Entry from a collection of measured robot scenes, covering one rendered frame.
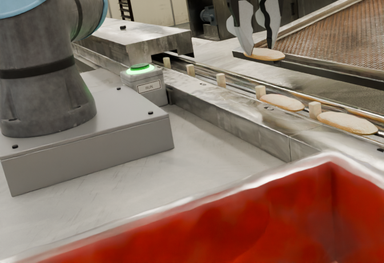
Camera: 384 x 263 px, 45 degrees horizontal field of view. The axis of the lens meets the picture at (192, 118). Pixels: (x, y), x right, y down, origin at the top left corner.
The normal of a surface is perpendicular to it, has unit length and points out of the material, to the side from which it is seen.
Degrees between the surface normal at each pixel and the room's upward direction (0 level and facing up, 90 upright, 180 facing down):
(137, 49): 90
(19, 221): 0
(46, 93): 72
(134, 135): 90
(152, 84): 90
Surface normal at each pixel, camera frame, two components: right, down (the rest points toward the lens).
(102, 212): -0.15, -0.94
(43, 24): 0.66, 0.15
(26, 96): -0.07, 0.02
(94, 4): 0.97, -0.07
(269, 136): -0.89, 0.27
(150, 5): 0.43, 0.23
